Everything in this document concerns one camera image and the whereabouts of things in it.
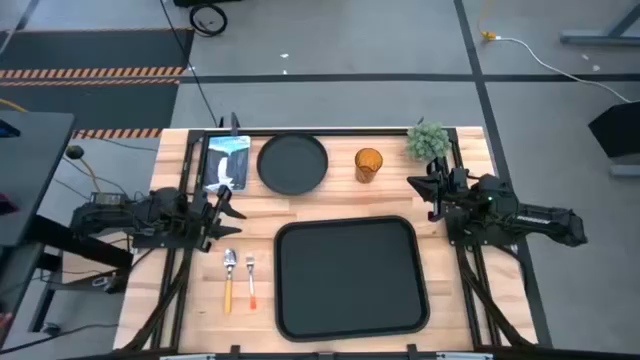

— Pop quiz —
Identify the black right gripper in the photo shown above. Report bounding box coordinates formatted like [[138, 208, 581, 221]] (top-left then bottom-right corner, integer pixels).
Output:
[[405, 164, 477, 223]]

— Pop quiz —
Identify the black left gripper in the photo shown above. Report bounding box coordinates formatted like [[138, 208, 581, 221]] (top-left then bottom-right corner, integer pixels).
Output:
[[185, 184, 248, 253]]

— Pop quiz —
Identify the amber faceted plastic cup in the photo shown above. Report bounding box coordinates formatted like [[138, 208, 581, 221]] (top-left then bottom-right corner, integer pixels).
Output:
[[354, 147, 385, 185]]

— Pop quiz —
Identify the fork with orange handle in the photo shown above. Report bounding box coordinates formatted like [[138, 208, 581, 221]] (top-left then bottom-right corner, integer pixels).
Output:
[[244, 255, 258, 311]]

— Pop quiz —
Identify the round black plate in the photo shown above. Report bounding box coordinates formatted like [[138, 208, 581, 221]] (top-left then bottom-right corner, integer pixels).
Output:
[[256, 132, 330, 197]]

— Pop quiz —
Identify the black rectangular serving tray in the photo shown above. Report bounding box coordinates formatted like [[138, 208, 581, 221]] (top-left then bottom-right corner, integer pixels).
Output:
[[273, 215, 431, 343]]

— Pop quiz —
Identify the small green artificial plant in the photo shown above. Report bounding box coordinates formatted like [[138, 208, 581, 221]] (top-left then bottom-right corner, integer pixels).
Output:
[[405, 118, 452, 163]]

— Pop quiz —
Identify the black box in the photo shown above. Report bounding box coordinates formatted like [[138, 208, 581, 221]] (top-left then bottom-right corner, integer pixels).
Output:
[[588, 99, 640, 159]]

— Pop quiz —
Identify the dark grey desk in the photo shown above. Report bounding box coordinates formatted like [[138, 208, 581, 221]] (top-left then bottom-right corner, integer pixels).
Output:
[[0, 110, 76, 346]]

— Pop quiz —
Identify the black mat with hazard stripes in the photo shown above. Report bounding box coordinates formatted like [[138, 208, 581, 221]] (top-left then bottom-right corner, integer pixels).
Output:
[[0, 27, 195, 140]]

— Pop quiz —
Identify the grey metal table leg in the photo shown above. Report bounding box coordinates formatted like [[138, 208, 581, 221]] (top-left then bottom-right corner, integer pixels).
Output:
[[559, 0, 640, 49]]

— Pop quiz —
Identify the spoon with yellow handle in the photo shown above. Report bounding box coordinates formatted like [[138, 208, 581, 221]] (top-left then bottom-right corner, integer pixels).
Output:
[[222, 248, 238, 315]]

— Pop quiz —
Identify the black clamp mount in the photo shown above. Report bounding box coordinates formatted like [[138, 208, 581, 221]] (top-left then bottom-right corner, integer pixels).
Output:
[[217, 112, 242, 137]]

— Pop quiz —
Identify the long black floor cable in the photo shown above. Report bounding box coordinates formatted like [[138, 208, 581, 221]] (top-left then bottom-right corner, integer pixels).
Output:
[[158, 0, 221, 129]]

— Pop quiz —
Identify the yellow cable with plug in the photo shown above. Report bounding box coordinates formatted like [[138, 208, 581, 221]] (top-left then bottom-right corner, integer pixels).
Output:
[[477, 0, 499, 42]]

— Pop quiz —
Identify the white floor cable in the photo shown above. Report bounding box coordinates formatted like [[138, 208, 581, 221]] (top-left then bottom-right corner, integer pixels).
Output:
[[492, 35, 634, 104]]

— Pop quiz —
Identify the coiled black cable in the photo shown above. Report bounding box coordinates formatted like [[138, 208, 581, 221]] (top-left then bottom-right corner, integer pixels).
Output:
[[188, 3, 229, 38]]

